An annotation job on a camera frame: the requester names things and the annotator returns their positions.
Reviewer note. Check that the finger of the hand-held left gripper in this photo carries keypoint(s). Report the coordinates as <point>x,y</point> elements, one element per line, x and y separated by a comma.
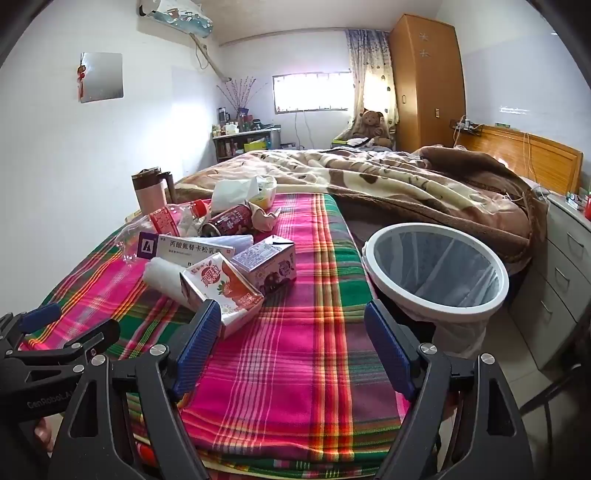
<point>92,337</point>
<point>41,316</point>

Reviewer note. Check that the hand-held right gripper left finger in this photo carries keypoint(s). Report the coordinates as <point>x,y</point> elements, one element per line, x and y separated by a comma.
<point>201,341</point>

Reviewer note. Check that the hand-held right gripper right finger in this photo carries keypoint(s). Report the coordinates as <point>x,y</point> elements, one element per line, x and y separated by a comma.
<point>388,350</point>

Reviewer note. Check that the strawberry print drink carton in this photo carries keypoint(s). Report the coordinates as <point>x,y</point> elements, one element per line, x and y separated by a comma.
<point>221,288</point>

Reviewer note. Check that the white paper roll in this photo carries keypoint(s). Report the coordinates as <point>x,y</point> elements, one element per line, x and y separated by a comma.
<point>161,277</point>

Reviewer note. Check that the dark red drink can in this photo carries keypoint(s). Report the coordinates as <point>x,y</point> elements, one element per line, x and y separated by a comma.
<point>228,221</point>

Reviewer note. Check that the clear plastic bottle red cap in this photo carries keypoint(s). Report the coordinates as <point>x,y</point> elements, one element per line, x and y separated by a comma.
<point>164,221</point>

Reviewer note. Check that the paper wrapper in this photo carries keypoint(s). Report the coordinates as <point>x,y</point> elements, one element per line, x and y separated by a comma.
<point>263,219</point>

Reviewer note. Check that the person's left hand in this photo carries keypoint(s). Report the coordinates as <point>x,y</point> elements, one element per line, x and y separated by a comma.
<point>44,431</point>

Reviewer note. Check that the pink green plaid cloth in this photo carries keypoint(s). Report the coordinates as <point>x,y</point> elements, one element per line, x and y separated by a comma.
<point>286,369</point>

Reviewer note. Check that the white tissue pack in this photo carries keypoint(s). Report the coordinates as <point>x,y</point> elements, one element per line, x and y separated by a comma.
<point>235,191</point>

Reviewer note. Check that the pink thermos mug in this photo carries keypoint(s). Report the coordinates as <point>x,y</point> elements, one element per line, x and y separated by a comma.
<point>150,194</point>

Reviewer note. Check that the brown beige blanket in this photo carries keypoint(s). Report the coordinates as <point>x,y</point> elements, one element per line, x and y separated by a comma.
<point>392,184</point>

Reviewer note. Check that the black metal chair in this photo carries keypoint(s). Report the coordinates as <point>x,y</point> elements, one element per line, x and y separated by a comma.
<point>548,429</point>

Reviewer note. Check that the grey drawer cabinet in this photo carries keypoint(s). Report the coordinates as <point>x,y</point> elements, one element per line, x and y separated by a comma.
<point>554,258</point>

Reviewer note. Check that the cluttered side table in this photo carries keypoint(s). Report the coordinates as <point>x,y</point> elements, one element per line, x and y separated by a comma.
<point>231,147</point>

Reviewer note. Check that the yellow green box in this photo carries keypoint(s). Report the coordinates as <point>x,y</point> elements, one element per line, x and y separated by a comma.
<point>255,146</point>

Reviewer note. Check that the grey metal bin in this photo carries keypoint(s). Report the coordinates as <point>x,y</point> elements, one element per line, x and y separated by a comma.
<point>274,138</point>

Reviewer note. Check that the row of bottles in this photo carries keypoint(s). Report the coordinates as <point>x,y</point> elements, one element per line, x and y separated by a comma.
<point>235,124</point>

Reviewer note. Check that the brown teddy bear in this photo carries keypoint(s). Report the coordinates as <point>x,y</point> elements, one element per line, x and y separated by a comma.
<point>369,124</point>

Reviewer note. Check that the green white medicine box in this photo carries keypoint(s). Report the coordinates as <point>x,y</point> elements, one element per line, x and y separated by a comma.
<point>575,201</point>

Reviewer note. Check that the dried flower branches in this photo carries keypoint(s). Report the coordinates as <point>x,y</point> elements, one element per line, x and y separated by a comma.
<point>240,99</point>

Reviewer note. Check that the red hanging ornament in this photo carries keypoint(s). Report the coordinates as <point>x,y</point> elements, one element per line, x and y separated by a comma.
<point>81,74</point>

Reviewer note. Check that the wooden bed headboard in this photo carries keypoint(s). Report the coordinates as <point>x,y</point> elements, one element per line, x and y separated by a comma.
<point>545,161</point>

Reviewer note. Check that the wooden wardrobe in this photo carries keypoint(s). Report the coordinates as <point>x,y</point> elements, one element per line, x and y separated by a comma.
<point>425,92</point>

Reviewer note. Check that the window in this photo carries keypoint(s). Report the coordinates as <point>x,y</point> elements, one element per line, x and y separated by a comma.
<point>311,92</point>

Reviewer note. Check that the patterned curtain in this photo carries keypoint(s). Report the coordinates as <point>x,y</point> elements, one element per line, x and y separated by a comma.
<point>374,69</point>

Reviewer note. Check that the air conditioner pipe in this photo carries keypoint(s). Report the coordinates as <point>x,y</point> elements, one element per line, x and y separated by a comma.
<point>212,57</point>

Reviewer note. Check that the wall shelf with power strip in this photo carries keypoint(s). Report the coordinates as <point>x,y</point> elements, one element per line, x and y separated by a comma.
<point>464,125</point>

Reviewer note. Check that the silver wall mirror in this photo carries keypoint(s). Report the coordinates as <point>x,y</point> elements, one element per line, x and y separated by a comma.
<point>104,76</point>

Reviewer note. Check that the covered wall air conditioner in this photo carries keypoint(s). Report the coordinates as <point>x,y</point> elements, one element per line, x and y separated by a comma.
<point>180,16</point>

